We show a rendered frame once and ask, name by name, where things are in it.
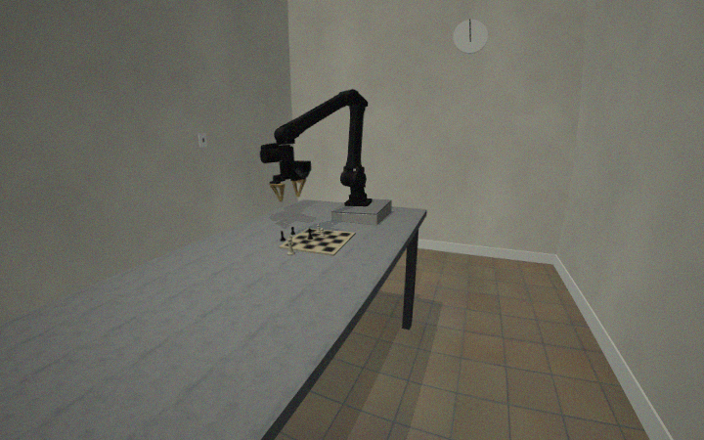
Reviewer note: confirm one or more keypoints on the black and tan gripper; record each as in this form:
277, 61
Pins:
293, 178

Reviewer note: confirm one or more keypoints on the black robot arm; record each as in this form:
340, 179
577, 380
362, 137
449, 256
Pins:
272, 152

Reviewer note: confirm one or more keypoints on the black and cream chessboard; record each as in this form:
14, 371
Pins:
330, 244

